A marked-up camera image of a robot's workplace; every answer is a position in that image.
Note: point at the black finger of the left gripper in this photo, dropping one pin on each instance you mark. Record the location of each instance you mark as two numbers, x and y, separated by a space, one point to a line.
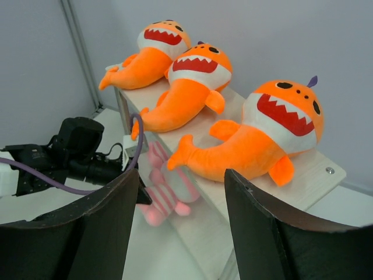
143 196

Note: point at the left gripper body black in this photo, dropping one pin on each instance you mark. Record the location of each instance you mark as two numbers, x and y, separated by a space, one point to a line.
98 170

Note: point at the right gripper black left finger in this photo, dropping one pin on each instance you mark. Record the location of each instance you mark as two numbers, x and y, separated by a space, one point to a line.
86 239

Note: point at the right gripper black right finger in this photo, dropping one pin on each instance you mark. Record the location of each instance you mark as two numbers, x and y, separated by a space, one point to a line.
274 240

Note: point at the pink striped plush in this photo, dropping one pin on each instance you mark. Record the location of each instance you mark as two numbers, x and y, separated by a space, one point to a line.
171 191

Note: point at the large orange shark plush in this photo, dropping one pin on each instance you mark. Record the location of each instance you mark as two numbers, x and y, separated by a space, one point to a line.
279 120

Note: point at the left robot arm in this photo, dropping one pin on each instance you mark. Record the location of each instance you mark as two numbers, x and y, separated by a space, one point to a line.
72 153

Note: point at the white two-tier shelf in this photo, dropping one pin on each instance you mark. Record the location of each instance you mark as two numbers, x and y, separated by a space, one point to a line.
206 231

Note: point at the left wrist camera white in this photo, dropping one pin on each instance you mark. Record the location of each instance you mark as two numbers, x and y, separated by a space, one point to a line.
130 153

